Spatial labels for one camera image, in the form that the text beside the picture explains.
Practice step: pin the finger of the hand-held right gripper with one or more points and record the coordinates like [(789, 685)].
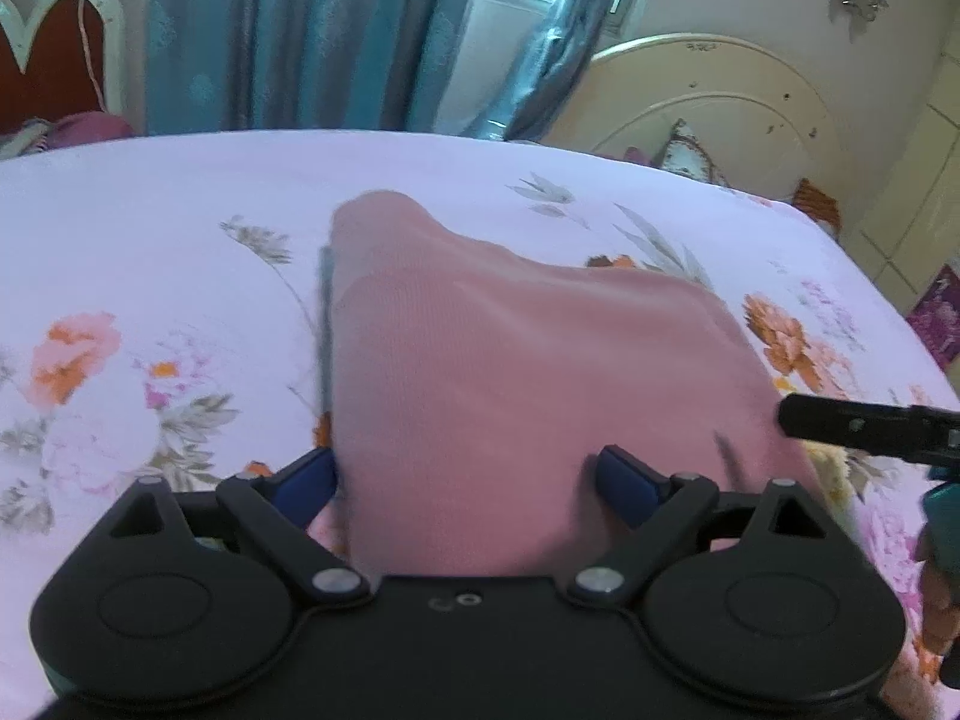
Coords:
[(847, 424)]

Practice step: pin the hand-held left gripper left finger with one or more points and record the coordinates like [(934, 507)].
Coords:
[(307, 484)]

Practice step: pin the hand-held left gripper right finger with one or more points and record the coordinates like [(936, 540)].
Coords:
[(626, 484)]

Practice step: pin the pink knit sweater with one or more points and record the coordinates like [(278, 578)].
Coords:
[(525, 375)]

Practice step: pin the purple patterned cloth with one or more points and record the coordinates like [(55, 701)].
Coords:
[(937, 315)]

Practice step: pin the orange cushion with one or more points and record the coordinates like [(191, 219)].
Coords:
[(819, 206)]

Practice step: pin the cream wardrobe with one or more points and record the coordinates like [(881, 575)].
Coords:
[(915, 187)]

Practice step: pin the floral white bedsheet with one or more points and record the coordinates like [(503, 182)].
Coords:
[(150, 240)]

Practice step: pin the patterned cushion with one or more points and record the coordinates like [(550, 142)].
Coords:
[(691, 156)]

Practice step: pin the cream arched headboard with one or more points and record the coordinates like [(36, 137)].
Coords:
[(720, 90)]

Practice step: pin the pile of bedding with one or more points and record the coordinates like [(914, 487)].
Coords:
[(67, 133)]

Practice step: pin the tied teal curtain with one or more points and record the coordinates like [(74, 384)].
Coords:
[(570, 45)]

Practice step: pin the teal patterned curtain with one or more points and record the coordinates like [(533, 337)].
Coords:
[(300, 37)]

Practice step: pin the red headboard with white trim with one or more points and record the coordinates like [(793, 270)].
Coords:
[(52, 67)]

